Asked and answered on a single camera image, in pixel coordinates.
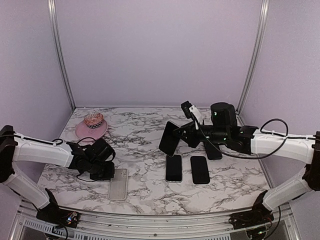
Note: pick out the pink plate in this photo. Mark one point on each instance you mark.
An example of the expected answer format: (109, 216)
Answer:
(83, 131)

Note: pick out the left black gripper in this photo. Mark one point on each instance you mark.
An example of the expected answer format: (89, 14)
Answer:
(109, 174)

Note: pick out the front aluminium rail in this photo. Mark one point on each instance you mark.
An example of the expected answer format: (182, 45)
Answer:
(112, 226)

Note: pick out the right aluminium frame post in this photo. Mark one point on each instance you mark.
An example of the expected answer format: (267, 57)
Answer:
(261, 28)

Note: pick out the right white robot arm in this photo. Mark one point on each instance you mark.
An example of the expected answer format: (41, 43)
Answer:
(256, 143)

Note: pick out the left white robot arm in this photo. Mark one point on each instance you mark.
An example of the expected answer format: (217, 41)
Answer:
(15, 148)

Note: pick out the black phone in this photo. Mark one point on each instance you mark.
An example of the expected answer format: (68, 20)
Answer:
(199, 170)
(173, 169)

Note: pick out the aluminium frame post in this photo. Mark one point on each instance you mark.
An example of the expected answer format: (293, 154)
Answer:
(59, 52)
(261, 28)

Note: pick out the grey silicone phone case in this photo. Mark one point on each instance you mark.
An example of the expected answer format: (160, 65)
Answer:
(118, 185)

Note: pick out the left aluminium frame post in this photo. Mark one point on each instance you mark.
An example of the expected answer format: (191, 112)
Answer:
(59, 52)

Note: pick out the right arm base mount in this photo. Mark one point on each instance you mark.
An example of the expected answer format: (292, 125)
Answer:
(258, 215)

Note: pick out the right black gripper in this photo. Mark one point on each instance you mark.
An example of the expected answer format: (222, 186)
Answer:
(189, 138)

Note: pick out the patterned red bowl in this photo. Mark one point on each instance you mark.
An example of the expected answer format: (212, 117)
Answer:
(93, 120)

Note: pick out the black phone case camera cutouts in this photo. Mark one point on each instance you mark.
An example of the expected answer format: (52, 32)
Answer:
(212, 151)

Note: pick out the phone with white edge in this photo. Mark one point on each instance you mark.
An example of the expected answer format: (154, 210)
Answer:
(169, 141)

